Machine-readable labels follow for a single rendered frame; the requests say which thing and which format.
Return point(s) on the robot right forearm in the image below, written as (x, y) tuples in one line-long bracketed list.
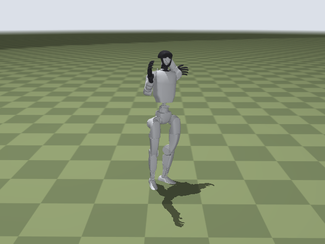
[(148, 87)]

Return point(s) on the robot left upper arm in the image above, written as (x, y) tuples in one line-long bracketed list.
[(173, 67)]

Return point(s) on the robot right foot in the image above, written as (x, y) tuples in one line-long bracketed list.
[(152, 184)]

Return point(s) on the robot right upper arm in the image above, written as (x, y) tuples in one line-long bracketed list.
[(146, 93)]

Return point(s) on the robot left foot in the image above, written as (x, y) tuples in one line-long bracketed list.
[(167, 180)]

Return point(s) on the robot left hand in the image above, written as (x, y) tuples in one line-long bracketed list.
[(182, 69)]

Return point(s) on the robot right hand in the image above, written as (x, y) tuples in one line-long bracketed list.
[(149, 72)]

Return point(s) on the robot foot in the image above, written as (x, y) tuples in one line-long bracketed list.
[(152, 184), (167, 180)]

